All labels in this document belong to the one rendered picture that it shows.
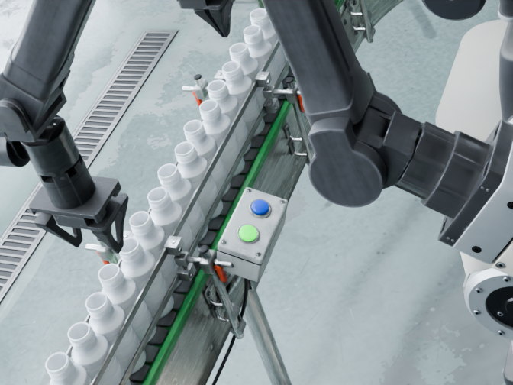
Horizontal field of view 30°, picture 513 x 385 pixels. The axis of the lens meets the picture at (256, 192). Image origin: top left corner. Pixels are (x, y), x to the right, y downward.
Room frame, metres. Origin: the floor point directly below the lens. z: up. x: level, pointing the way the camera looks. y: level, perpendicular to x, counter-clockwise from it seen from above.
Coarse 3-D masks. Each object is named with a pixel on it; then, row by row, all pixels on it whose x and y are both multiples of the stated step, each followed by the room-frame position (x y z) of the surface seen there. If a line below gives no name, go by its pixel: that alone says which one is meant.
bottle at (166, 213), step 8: (152, 192) 1.28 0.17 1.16; (160, 192) 1.28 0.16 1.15; (168, 192) 1.27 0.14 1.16; (152, 200) 1.27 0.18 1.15; (160, 200) 1.25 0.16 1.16; (168, 200) 1.26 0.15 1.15; (152, 208) 1.26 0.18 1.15; (160, 208) 1.25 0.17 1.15; (168, 208) 1.25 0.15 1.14; (176, 208) 1.26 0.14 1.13; (152, 216) 1.26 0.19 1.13; (160, 216) 1.25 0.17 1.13; (168, 216) 1.25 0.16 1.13; (176, 216) 1.25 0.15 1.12; (160, 224) 1.24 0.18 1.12; (168, 224) 1.24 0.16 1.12; (176, 224) 1.24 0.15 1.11; (184, 224) 1.25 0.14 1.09; (168, 232) 1.24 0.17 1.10; (184, 232) 1.24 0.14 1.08; (184, 240) 1.24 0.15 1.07; (192, 240) 1.26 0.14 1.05; (184, 248) 1.24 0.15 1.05
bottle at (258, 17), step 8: (264, 8) 1.72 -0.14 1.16; (256, 16) 1.73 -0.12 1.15; (264, 16) 1.70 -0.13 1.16; (256, 24) 1.70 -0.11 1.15; (264, 24) 1.70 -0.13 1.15; (264, 32) 1.69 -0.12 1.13; (272, 32) 1.69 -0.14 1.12; (272, 40) 1.69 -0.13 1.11; (280, 48) 1.70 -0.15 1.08; (280, 56) 1.69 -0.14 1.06; (280, 64) 1.69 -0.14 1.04; (280, 72) 1.69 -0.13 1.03; (288, 72) 1.70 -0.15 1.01
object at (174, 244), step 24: (360, 0) 1.91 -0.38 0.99; (264, 72) 1.58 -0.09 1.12; (264, 96) 1.56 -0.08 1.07; (288, 96) 1.52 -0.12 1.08; (168, 240) 1.20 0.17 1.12; (192, 264) 1.19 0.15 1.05; (216, 264) 1.15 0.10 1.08; (216, 288) 1.16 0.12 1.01; (216, 312) 1.20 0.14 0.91; (240, 336) 1.15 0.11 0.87
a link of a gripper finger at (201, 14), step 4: (196, 12) 1.29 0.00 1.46; (200, 12) 1.29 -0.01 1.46; (204, 12) 1.29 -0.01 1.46; (208, 12) 1.29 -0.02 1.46; (200, 16) 1.30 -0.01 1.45; (204, 16) 1.29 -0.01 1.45; (208, 16) 1.29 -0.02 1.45; (204, 20) 1.30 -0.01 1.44; (208, 20) 1.29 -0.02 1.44; (212, 20) 1.30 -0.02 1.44; (212, 24) 1.30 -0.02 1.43; (216, 24) 1.30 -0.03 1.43; (216, 28) 1.30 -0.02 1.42; (220, 32) 1.30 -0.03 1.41
